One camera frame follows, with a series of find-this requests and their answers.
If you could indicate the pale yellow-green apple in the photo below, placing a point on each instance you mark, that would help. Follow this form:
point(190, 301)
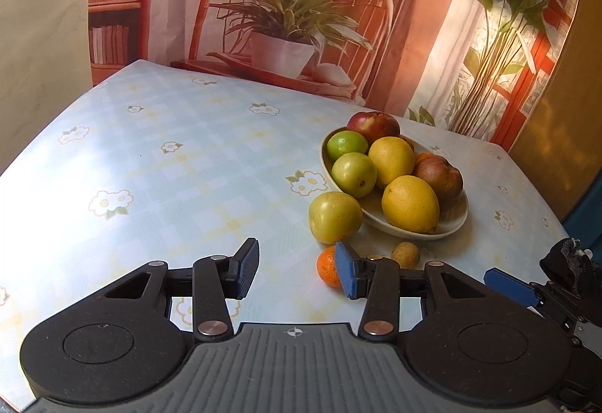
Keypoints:
point(355, 174)

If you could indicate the blue curtain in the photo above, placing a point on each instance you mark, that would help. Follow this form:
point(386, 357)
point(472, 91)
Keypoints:
point(585, 221)

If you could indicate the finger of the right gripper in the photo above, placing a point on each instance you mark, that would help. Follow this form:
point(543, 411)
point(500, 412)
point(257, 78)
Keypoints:
point(511, 287)

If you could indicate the floral blue tablecloth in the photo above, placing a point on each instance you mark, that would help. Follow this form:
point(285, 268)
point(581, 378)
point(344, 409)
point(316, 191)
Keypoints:
point(161, 164)

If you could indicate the small orange mandarin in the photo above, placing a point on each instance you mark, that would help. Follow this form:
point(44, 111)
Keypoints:
point(408, 141)

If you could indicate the wooden cabinet panel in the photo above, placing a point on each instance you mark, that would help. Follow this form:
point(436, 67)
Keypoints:
point(559, 146)

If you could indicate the printed room backdrop cloth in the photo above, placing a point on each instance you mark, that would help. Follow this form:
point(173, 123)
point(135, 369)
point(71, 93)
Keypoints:
point(474, 67)

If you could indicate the small tan longan fruit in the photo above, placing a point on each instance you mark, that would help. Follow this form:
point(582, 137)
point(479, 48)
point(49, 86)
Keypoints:
point(406, 254)

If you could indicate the yellow lemon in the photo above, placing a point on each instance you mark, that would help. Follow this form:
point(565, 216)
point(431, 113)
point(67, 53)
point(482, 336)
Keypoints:
point(393, 157)
point(410, 203)

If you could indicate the cream round plate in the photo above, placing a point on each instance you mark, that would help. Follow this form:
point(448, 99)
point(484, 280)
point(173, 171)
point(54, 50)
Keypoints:
point(450, 221)

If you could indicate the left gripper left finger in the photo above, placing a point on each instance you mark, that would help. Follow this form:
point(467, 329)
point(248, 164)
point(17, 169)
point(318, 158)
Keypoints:
point(211, 282)

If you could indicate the dull brownish red apple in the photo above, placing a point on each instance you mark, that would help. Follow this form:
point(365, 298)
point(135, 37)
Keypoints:
point(443, 178)

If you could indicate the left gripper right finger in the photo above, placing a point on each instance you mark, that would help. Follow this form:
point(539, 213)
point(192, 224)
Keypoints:
point(382, 283)

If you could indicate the green apple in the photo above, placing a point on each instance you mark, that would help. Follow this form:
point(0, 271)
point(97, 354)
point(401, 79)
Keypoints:
point(344, 142)

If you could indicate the black fabric item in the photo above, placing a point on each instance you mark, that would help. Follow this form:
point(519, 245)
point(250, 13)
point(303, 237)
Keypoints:
point(569, 266)

